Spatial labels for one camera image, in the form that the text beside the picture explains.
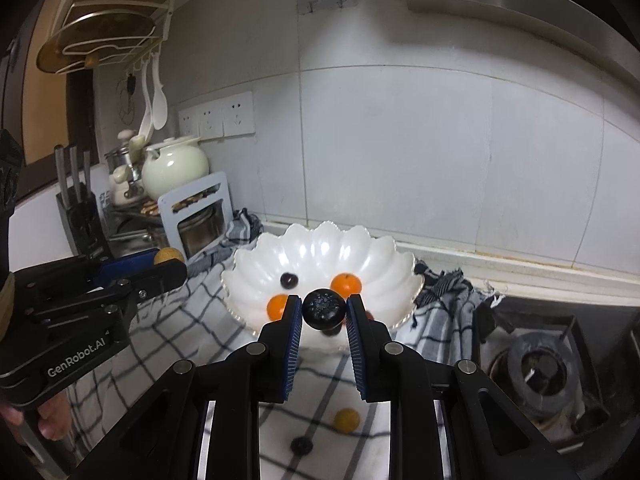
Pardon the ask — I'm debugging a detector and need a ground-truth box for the person's left hand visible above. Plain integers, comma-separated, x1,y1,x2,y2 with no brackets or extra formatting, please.
0,391,72,442

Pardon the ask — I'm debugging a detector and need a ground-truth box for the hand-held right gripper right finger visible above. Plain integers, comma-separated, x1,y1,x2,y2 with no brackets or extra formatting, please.
346,294,583,480

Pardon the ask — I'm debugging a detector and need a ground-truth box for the checked kitchen cloth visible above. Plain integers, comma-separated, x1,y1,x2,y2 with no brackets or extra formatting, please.
65,207,506,480

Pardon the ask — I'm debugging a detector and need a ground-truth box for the white scalloped bowl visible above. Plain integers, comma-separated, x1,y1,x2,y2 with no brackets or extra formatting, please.
221,220,426,351

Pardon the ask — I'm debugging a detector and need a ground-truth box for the black knife block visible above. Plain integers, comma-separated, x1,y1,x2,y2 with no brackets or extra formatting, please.
55,187,113,261

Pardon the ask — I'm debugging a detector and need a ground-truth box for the white hanging spoon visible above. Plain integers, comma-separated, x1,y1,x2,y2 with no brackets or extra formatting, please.
151,52,168,130
137,60,153,141

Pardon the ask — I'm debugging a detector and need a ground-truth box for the white wire dish rack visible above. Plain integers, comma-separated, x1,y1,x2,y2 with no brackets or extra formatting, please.
35,0,176,77

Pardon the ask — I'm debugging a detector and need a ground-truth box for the white wall outlet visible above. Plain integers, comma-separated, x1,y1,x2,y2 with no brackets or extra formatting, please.
197,102,224,140
221,91,255,137
178,108,201,136

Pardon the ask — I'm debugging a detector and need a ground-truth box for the cream ceramic pot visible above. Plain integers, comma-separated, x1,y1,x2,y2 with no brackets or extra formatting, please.
141,136,210,201

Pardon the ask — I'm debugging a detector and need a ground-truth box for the steel pot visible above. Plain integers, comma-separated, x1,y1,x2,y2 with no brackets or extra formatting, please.
177,210,226,256

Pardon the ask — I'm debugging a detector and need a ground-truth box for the orange tangerine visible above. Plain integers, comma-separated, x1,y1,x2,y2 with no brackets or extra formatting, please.
266,295,291,322
331,273,362,298

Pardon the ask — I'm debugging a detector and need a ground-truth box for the wooden cutting board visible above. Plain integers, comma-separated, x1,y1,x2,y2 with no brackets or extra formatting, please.
36,0,173,75

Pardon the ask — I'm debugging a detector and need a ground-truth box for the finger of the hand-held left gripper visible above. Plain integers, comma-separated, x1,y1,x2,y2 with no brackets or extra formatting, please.
30,259,189,321
14,249,162,293

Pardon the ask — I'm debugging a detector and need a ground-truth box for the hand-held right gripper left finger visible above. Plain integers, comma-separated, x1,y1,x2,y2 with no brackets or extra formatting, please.
65,294,305,480

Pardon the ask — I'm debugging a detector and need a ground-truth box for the gas stove burner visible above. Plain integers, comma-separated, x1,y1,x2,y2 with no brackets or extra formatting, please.
475,295,640,456

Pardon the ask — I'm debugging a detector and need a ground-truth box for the steel tray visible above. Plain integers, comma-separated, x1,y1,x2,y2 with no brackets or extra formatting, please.
107,210,166,256

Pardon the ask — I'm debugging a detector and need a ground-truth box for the grey frame rack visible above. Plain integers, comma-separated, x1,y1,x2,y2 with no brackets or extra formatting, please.
158,171,232,261

